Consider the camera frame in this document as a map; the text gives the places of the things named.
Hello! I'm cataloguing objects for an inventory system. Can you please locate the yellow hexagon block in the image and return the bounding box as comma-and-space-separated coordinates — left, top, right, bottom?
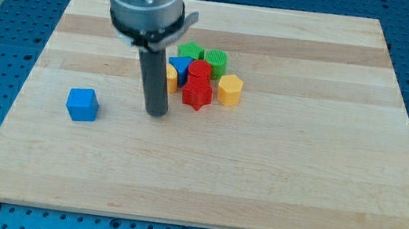
217, 75, 243, 107

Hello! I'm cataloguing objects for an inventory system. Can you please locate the blue cube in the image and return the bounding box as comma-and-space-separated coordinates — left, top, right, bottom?
66, 88, 99, 122

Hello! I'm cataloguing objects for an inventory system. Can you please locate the wooden board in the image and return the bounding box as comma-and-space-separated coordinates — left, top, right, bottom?
0, 0, 409, 229

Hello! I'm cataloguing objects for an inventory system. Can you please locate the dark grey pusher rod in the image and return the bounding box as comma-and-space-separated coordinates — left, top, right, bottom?
139, 50, 169, 117

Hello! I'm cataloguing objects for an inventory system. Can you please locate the yellow heart block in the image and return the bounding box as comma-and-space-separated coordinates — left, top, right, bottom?
166, 63, 178, 93

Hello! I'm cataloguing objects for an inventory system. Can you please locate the black clamp with grey tab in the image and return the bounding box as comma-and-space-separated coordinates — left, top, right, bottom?
109, 0, 199, 53

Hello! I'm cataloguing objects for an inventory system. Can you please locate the red star block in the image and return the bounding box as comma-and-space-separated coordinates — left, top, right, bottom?
181, 76, 214, 111

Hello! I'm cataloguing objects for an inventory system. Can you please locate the blue triangle block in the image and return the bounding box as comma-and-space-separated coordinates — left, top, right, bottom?
169, 56, 193, 88

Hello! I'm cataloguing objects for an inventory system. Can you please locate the green star block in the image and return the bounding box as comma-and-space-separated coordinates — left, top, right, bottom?
177, 41, 205, 60

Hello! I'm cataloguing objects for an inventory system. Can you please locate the red cylinder block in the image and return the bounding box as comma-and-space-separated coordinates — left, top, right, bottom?
188, 60, 212, 82

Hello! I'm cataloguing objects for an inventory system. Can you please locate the green cylinder block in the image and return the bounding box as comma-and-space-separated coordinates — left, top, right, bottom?
204, 49, 228, 80

